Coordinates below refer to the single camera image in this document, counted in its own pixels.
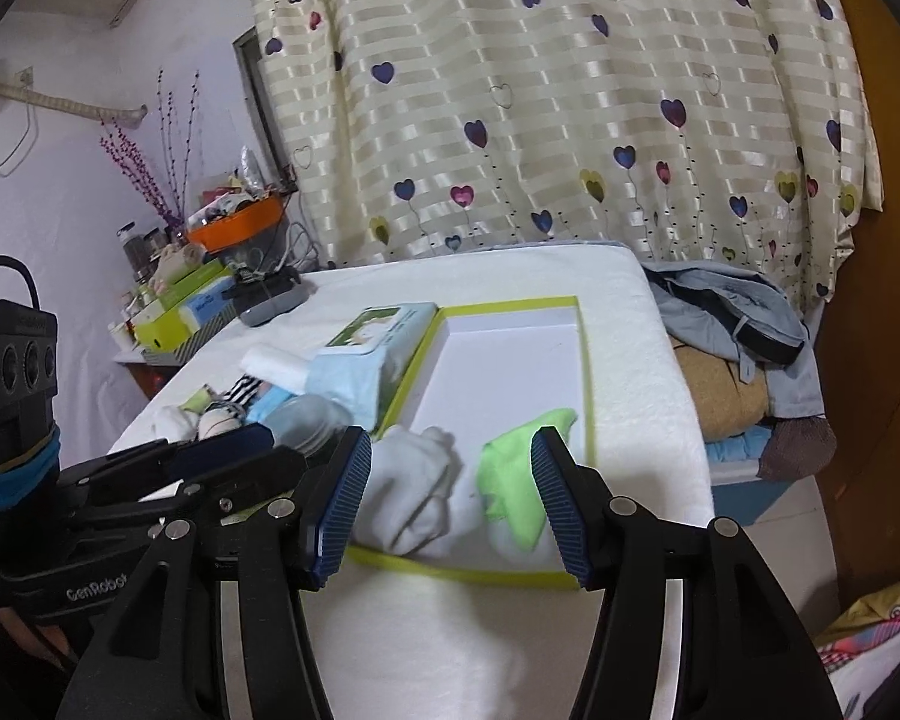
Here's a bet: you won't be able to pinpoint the person's left hand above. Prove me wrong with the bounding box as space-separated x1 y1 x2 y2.
0 607 83 683

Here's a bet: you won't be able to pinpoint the light blue wet wipes pack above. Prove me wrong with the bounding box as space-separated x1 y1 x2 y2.
304 301 440 430

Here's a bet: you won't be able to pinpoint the white charging cable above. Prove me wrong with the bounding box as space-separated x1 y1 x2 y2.
279 219 325 272

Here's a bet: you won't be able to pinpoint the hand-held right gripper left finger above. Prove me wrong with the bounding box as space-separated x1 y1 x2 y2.
56 426 376 720

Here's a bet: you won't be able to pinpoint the purple decorative branches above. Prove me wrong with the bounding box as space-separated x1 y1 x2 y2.
99 69 200 230

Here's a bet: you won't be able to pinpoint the heart print curtain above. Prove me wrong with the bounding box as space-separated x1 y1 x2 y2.
229 0 887 307

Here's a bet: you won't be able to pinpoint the wooden wardrobe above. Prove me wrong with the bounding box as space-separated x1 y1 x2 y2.
810 0 900 616

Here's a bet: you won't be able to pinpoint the blue storage box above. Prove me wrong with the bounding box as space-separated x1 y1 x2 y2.
705 427 790 527

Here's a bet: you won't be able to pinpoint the white cloth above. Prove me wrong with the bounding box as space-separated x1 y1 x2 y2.
238 343 320 395

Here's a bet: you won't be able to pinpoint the striped cardboard tray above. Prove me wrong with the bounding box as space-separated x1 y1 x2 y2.
138 306 242 365

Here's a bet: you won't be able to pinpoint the dark lidded jar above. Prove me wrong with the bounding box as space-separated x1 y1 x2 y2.
116 221 145 282

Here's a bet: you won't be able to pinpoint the white wall cable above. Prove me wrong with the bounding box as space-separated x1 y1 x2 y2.
0 118 40 179

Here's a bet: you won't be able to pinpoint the dark checked cloth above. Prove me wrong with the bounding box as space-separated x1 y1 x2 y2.
754 415 839 482

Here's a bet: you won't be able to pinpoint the grey lidded jar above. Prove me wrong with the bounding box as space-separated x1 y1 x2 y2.
272 392 355 460

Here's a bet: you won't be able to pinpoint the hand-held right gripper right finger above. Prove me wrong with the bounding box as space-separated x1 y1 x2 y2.
530 425 850 720

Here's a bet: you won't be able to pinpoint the green cardboard box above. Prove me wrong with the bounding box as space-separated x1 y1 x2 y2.
133 268 235 350

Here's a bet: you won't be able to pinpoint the dark window frame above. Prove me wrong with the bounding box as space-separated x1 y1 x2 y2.
232 26 292 182

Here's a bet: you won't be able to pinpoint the blue white tissue pack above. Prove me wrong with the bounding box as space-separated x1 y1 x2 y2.
183 286 235 325

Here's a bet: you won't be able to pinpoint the colourful printed cloth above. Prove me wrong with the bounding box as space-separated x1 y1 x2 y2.
814 589 900 720

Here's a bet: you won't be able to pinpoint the light green sock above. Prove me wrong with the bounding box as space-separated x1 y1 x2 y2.
476 406 580 550

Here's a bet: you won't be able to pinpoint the brown cloth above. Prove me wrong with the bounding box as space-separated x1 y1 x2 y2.
671 337 775 442

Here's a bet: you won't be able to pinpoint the green-rimmed white box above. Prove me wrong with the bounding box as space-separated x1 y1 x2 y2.
345 296 602 592

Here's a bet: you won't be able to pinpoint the black belt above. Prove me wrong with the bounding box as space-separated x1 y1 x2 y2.
724 313 805 367

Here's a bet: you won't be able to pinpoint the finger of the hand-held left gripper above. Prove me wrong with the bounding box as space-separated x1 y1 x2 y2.
150 446 310 533
60 422 277 500

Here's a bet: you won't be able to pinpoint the blue face mask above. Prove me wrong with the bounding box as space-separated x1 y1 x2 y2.
249 382 308 422

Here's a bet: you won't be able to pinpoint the wooden shelf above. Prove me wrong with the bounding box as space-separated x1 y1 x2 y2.
112 355 182 400

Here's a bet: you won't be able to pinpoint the wrapped wall pipe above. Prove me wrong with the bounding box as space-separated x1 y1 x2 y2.
0 79 149 123

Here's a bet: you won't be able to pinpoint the orange plastic basket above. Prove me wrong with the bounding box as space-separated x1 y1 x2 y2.
186 191 287 251

